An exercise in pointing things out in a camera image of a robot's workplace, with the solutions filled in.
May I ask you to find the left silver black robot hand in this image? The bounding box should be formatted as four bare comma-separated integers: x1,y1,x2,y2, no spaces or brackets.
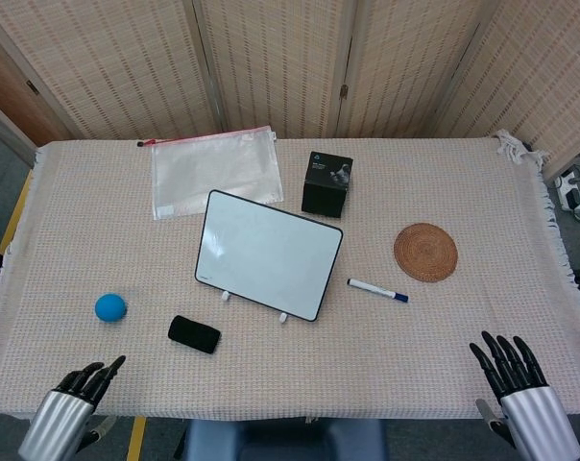
18,354,127,461

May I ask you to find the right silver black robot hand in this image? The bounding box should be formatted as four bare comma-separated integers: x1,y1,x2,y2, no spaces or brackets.
470,330,580,461

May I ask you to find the black eraser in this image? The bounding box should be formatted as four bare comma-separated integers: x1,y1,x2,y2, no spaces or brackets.
168,314,223,355

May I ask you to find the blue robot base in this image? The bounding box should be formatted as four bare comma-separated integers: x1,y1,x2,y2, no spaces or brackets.
174,419,388,461

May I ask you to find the small black-framed whiteboard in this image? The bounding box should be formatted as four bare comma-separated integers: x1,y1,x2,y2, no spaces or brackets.
194,189,345,323

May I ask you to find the blue ball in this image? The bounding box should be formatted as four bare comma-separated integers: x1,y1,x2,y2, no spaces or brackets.
94,292,128,324

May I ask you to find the beige fringed tablecloth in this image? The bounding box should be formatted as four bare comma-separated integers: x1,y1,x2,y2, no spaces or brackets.
0,128,580,426

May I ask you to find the round woven rattan coaster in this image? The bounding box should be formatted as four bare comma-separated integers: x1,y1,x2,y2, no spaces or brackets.
393,222,459,283

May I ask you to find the white marker with blue cap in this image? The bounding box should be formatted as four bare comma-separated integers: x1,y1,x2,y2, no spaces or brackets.
346,278,410,303

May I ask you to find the white power strip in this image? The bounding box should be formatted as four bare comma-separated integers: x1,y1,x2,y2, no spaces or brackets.
553,171,580,212

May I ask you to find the clear mesh zipper pouch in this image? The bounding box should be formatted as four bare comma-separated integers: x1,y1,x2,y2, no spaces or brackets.
136,125,286,221

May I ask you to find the black cardboard box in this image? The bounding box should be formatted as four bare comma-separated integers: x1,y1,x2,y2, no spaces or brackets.
301,151,354,219

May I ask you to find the brown wooden board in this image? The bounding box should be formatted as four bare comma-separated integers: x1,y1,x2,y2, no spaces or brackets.
0,33,75,148

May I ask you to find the woven folding screen panel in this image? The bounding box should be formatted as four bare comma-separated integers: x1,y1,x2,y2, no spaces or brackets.
192,0,363,140
436,0,580,182
0,0,222,141
340,0,505,140

